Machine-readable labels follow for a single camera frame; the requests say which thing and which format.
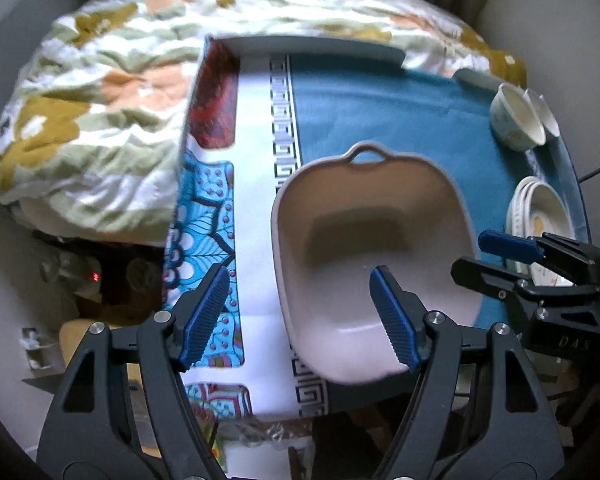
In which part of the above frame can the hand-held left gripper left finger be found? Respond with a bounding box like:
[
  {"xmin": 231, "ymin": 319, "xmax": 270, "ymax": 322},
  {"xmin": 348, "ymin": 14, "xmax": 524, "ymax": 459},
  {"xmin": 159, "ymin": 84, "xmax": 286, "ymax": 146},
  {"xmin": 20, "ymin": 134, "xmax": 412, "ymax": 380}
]
[{"xmin": 36, "ymin": 264, "xmax": 231, "ymax": 480}]

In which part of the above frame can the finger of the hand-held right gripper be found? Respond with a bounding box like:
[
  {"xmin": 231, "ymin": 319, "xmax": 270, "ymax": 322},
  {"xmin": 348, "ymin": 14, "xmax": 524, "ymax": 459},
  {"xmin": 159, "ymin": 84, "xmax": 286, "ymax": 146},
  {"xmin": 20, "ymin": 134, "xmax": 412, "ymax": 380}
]
[
  {"xmin": 451, "ymin": 256, "xmax": 600, "ymax": 308},
  {"xmin": 479, "ymin": 230, "xmax": 600, "ymax": 283}
]

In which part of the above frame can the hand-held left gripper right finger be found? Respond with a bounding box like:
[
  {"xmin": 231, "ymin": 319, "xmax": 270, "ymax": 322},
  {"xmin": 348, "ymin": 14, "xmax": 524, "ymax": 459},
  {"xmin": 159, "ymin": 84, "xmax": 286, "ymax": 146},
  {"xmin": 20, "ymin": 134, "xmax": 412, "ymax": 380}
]
[{"xmin": 370, "ymin": 266, "xmax": 566, "ymax": 480}]

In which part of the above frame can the cartoon print white plate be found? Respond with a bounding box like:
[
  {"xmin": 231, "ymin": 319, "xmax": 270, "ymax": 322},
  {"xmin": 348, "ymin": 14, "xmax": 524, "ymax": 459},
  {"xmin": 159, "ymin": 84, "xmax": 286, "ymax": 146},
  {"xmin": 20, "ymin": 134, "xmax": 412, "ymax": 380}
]
[{"xmin": 522, "ymin": 182, "xmax": 577, "ymax": 285}]

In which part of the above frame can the beige plastic basin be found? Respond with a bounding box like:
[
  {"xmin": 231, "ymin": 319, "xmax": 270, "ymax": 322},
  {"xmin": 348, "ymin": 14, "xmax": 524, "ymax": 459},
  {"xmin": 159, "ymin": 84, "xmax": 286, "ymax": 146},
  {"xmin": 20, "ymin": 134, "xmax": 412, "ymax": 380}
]
[{"xmin": 270, "ymin": 142, "xmax": 483, "ymax": 386}]

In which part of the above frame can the small white bowl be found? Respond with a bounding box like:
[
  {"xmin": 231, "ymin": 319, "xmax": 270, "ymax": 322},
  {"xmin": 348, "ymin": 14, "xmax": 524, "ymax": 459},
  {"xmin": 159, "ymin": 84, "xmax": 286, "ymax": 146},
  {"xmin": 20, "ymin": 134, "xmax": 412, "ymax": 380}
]
[{"xmin": 489, "ymin": 83, "xmax": 547, "ymax": 152}]

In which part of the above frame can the white cup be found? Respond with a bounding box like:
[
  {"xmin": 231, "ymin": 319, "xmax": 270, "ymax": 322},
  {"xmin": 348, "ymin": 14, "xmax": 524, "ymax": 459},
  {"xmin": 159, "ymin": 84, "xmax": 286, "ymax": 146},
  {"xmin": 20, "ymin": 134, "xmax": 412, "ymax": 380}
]
[{"xmin": 524, "ymin": 88, "xmax": 562, "ymax": 146}]

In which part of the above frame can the black device with red light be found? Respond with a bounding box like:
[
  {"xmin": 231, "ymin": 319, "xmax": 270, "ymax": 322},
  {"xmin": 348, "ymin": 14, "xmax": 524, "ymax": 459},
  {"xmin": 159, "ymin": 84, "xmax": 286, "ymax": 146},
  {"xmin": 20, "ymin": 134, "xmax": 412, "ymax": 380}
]
[{"xmin": 40, "ymin": 245, "xmax": 162, "ymax": 311}]

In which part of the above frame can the clear plastic packaging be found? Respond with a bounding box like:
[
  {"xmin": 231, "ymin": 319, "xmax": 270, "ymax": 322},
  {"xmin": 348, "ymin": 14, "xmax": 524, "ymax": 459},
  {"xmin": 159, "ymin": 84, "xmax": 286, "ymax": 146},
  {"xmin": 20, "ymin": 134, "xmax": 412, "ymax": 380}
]
[{"xmin": 20, "ymin": 327, "xmax": 62, "ymax": 382}]

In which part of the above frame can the patterned blue tablecloth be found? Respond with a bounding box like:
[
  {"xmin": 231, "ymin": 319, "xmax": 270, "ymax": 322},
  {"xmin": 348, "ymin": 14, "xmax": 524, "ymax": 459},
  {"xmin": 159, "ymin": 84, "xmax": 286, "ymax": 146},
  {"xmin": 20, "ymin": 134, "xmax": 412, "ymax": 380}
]
[{"xmin": 162, "ymin": 35, "xmax": 593, "ymax": 418}]

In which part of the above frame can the floral blanket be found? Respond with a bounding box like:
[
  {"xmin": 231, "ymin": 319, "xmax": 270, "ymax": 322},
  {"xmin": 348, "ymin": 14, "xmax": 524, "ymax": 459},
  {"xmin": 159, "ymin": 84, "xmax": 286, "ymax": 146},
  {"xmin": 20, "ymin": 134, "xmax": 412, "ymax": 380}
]
[{"xmin": 0, "ymin": 0, "xmax": 528, "ymax": 248}]

